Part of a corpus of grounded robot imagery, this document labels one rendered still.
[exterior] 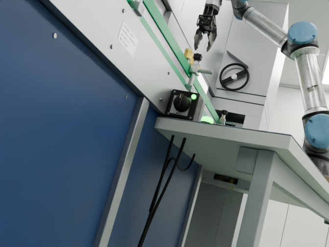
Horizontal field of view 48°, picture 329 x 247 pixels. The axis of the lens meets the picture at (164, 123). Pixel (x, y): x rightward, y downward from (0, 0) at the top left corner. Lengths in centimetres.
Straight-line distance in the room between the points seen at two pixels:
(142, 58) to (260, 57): 201
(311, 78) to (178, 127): 76
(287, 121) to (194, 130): 456
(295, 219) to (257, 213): 438
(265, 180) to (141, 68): 38
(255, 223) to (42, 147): 50
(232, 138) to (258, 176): 11
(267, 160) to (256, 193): 8
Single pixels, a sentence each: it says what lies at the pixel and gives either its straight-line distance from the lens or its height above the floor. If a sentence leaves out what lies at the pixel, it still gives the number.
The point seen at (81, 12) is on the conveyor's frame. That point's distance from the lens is 62.
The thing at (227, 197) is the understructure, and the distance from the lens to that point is 254.
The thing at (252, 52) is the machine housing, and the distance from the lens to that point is 281.
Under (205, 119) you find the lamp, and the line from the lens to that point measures 130.
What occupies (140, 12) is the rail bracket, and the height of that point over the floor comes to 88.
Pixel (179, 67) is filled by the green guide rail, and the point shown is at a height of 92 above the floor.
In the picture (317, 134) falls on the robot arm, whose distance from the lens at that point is 149.
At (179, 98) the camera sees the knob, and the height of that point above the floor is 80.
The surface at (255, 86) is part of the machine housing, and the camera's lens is 270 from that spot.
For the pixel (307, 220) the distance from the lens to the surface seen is 527.
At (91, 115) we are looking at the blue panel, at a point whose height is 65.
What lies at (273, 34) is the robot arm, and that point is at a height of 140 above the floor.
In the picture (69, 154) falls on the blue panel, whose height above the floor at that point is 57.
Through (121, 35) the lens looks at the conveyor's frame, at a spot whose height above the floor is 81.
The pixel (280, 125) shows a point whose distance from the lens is 546.
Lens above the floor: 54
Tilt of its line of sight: 11 degrees up
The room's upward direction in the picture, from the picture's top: 16 degrees clockwise
